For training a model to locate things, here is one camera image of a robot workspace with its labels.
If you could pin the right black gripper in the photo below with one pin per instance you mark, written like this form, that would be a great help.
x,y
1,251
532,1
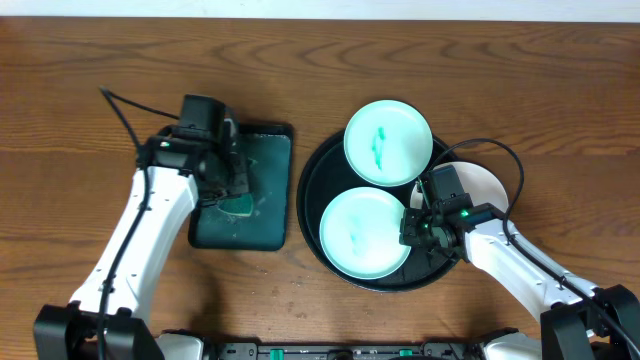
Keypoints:
x,y
408,234

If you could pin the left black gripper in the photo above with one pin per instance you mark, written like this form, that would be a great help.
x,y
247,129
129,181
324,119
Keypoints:
x,y
236,167

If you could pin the green yellow sponge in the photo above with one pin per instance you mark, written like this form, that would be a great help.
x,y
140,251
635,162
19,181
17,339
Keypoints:
x,y
240,206

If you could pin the white plate with green smear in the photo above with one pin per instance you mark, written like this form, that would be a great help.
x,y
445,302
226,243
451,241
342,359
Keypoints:
x,y
482,185

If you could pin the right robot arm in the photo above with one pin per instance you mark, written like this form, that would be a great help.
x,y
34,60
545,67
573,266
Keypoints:
x,y
578,319

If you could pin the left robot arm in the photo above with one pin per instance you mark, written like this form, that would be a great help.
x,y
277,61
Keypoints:
x,y
107,316

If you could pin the black rectangular water tray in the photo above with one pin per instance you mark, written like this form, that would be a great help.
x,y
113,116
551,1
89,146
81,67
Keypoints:
x,y
268,149

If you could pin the round black serving tray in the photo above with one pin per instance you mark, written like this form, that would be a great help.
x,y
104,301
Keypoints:
x,y
326,175

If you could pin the mint plate with green smear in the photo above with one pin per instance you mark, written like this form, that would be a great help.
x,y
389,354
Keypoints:
x,y
388,143

